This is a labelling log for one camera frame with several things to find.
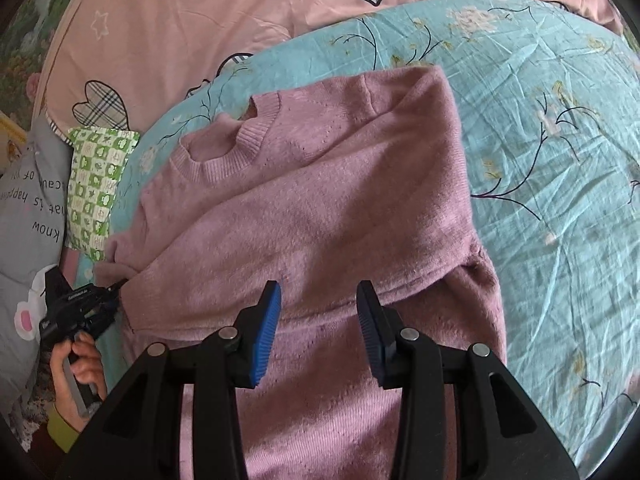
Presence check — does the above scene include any pink knit sweater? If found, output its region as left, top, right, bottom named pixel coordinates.
left=94, top=66, right=506, bottom=479

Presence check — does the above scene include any person's left hand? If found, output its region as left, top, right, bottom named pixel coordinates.
left=50, top=332, right=107, bottom=432

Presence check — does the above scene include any grey printed pillow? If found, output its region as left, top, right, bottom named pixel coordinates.
left=0, top=117, right=72, bottom=417

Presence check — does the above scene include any green white checked pillow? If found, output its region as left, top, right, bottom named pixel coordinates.
left=66, top=127, right=140, bottom=262

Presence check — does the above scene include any teal floral blanket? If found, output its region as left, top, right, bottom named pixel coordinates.
left=111, top=0, right=639, bottom=478

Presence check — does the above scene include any framed landscape painting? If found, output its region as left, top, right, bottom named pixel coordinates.
left=1, top=0, right=70, bottom=131

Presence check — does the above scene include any pink quilt with plaid hearts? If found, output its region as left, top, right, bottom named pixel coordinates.
left=26, top=0, right=623, bottom=132

